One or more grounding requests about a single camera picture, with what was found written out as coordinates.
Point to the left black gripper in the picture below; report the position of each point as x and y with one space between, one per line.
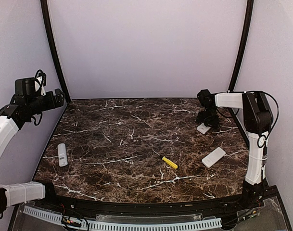
59 101

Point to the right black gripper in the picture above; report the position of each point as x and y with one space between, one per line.
214 124

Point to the white remote with battery bay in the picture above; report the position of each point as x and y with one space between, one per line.
203 129

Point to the yellow handled screwdriver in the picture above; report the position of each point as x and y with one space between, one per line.
168 161

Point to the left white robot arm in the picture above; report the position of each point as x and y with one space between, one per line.
30 99

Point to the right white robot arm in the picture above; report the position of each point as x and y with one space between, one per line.
258 121

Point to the white remote control right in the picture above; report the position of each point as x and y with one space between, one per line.
213 157

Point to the grey remote control left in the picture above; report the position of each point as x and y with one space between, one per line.
62 155

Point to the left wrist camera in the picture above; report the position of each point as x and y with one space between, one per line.
40 82

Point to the left black frame post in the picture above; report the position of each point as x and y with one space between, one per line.
53 49

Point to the black frame post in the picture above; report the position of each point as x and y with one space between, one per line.
242 45
53 49

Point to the black front rail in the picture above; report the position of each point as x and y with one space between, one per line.
226 206

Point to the white slotted cable duct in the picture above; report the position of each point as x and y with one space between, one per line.
115 223

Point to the right black frame post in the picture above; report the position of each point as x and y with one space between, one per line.
242 45

